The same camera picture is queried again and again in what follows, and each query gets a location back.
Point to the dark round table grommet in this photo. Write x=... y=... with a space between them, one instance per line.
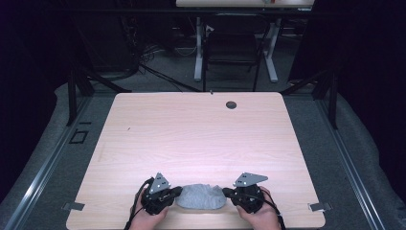
x=231 y=104

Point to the black metal stand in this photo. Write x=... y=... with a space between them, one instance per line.
x=332 y=96
x=72 y=96

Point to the person's right hand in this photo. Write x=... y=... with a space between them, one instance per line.
x=260 y=217

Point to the dark curtain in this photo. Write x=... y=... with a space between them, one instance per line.
x=370 y=48
x=28 y=48

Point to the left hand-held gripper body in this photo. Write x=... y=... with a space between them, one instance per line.
x=158 y=198

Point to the metal floor rail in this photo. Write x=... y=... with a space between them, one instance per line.
x=48 y=163
x=349 y=166

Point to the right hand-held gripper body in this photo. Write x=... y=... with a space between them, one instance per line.
x=249 y=198

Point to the white-legged desk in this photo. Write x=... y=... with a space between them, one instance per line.
x=245 y=3

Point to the black chair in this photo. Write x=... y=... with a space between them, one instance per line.
x=231 y=48

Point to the grey table bracket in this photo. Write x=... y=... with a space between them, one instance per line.
x=320 y=206
x=73 y=206

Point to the person's left hand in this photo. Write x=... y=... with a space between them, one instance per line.
x=148 y=218

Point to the black horizontal bar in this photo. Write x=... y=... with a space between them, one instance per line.
x=127 y=11

